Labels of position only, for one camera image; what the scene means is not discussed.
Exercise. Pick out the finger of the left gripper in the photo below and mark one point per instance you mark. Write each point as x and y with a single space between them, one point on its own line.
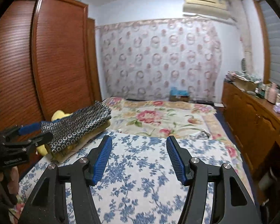
21 130
29 144

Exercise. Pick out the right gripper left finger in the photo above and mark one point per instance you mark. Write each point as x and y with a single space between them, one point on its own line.
58 186

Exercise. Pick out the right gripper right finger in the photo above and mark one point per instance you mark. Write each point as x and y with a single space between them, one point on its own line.
231 200

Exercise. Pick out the navy patterned silk garment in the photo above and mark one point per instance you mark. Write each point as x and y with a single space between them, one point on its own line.
68 130

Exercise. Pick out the person's left hand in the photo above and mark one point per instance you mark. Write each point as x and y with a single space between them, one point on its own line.
9 187

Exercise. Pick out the wooden sideboard cabinet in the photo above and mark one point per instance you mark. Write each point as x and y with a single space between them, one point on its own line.
254 124

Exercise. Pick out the brown louvered wardrobe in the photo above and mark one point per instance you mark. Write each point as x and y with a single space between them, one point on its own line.
48 60

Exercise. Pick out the blue floral white sheet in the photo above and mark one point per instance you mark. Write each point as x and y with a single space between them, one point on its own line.
139 184

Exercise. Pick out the pink floral bed quilt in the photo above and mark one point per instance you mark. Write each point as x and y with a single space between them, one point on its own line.
184 121

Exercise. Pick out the lavender pouch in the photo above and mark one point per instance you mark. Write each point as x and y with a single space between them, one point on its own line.
276 108

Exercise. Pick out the pink bottle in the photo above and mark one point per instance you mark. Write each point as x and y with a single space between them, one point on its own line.
272 93

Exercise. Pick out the cardboard box on sideboard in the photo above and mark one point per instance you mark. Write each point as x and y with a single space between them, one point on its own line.
245 85

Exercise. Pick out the blue tissue box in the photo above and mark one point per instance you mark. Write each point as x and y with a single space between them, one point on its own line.
176 95

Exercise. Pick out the pink circle patterned curtain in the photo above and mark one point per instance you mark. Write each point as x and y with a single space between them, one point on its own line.
145 60

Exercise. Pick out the grey window blind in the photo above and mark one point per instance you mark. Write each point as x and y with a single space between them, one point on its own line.
272 23

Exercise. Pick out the beige wall air conditioner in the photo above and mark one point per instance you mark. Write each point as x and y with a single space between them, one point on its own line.
214 8

